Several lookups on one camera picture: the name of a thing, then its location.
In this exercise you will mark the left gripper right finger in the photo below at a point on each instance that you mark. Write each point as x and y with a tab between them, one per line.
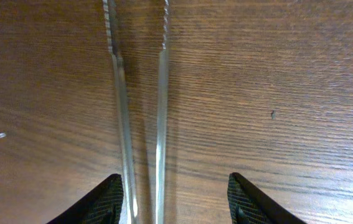
248	204

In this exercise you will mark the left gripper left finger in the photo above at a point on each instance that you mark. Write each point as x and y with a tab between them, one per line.
102	205

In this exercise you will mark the steel tweezers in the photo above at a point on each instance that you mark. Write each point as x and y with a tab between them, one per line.
129	180

